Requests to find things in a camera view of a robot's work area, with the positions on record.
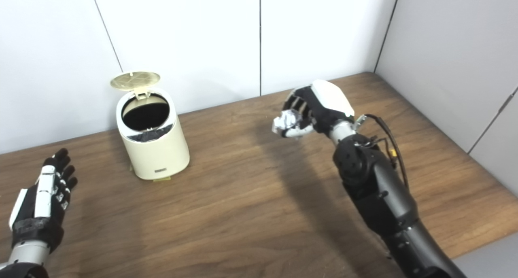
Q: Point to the yellow tape piece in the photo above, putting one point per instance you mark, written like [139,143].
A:
[162,179]

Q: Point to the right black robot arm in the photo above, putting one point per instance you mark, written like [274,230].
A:
[380,197]

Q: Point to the white paper ball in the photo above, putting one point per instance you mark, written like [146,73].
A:
[288,119]

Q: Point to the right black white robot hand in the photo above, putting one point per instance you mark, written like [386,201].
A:
[327,104]

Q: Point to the cream-colored round bin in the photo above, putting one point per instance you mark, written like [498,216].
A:
[158,156]

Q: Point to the cream round bin lid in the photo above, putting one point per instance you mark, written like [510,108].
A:
[135,80]

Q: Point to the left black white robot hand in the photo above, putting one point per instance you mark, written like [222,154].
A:
[30,225]

